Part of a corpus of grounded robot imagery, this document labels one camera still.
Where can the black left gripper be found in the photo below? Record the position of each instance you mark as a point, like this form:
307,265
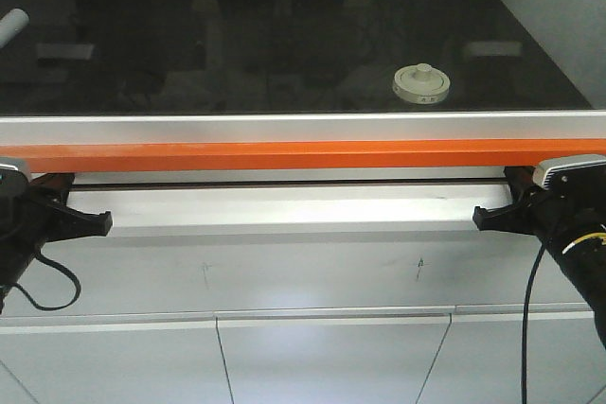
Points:
41,215

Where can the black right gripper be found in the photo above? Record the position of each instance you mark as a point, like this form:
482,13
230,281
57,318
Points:
534,211

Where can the orange sash handle bar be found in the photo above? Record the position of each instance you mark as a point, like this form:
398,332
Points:
298,155

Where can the glass jar with white lid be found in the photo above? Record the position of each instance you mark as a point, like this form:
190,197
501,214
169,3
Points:
421,84

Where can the white framed glass sash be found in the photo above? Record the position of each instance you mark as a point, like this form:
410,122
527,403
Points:
86,72

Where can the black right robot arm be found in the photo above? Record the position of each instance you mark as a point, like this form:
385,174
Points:
580,251

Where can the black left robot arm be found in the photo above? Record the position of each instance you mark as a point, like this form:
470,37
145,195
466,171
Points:
9,283

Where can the white fume hood base cabinet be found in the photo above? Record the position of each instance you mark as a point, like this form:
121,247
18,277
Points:
296,294

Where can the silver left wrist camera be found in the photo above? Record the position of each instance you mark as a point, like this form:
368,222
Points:
15,172

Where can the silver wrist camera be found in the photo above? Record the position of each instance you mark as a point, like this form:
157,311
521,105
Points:
553,171
15,172

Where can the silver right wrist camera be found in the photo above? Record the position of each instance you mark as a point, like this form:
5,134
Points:
553,171

